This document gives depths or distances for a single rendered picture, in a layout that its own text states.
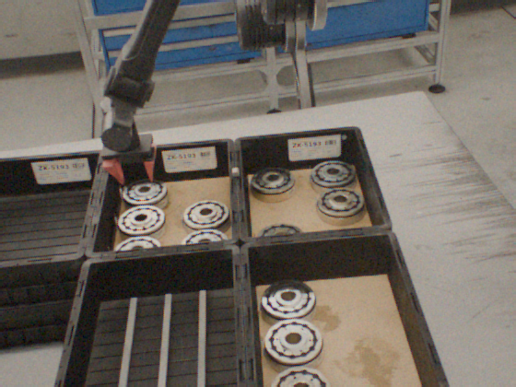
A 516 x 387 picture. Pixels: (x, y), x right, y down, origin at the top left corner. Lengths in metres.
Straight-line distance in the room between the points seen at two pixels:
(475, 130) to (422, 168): 1.56
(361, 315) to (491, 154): 2.09
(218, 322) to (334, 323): 0.22
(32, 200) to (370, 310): 0.86
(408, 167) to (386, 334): 0.75
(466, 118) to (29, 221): 2.39
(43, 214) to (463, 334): 0.96
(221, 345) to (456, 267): 0.61
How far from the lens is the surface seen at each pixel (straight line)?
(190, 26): 3.48
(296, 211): 1.67
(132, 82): 1.48
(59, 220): 1.77
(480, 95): 3.89
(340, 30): 3.62
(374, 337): 1.39
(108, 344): 1.44
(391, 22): 3.68
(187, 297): 1.49
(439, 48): 3.81
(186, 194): 1.76
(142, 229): 1.63
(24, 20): 4.43
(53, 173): 1.84
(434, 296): 1.66
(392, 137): 2.18
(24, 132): 3.94
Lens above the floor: 1.83
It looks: 35 degrees down
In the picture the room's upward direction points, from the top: 5 degrees counter-clockwise
